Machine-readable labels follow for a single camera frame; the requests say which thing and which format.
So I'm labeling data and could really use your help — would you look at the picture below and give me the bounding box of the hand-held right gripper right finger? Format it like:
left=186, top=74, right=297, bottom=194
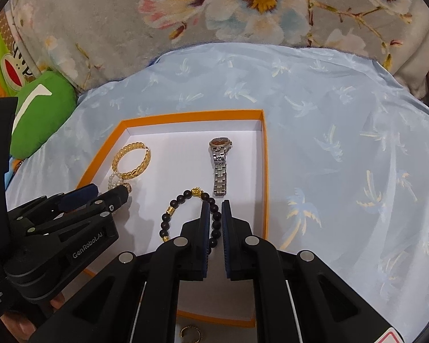
left=221, top=199, right=405, bottom=343

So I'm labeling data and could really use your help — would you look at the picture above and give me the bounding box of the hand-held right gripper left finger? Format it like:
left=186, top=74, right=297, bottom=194
left=29, top=200, right=211, bottom=343

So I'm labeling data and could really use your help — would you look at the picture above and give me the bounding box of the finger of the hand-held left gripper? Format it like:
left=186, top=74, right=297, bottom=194
left=6, top=183, right=101, bottom=226
left=31, top=184, right=131, bottom=239

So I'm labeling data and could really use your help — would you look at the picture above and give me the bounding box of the white pearl bracelet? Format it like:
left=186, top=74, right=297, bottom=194
left=107, top=171, right=134, bottom=192

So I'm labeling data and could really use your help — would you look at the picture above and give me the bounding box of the dark bead bracelet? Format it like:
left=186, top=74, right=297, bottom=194
left=160, top=186, right=223, bottom=255

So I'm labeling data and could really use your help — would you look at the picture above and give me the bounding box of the orange box with white inside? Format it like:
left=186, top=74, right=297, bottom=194
left=75, top=109, right=271, bottom=328

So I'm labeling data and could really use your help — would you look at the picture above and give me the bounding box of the person's left hand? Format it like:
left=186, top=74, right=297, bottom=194
left=0, top=292, right=66, bottom=343

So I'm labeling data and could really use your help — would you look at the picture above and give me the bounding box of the silver wristwatch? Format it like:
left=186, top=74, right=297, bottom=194
left=209, top=136, right=234, bottom=198

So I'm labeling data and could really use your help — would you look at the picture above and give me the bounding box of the green plush pillow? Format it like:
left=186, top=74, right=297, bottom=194
left=9, top=70, right=78, bottom=160

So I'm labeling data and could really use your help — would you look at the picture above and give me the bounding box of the light blue palm-print cloth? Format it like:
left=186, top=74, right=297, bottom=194
left=5, top=41, right=429, bottom=343

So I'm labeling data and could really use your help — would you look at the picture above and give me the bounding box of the monkey print cloth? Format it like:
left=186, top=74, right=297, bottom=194
left=0, top=9, right=55, bottom=101

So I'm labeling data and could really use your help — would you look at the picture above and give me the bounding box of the floral blanket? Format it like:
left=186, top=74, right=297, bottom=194
left=7, top=0, right=429, bottom=98

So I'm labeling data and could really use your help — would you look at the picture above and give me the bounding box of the gold chain bracelet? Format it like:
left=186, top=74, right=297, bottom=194
left=111, top=142, right=152, bottom=181

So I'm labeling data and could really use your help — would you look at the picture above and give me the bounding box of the gold ring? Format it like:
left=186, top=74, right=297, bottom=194
left=179, top=325, right=203, bottom=342

